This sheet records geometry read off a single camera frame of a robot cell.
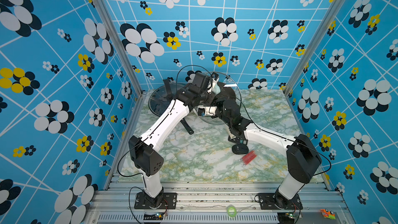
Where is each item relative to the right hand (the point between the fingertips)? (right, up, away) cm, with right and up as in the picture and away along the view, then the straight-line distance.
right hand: (214, 94), depth 80 cm
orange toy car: (+50, -55, -12) cm, 75 cm away
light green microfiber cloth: (+1, +3, -4) cm, 5 cm away
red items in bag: (+20, -35, +6) cm, 41 cm away
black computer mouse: (+16, -31, +8) cm, 36 cm away
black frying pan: (-18, -16, +13) cm, 27 cm away
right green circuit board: (+33, -58, -10) cm, 67 cm away
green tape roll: (+8, -55, -9) cm, 57 cm away
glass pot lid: (+11, +15, +36) cm, 40 cm away
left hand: (-1, +2, -1) cm, 3 cm away
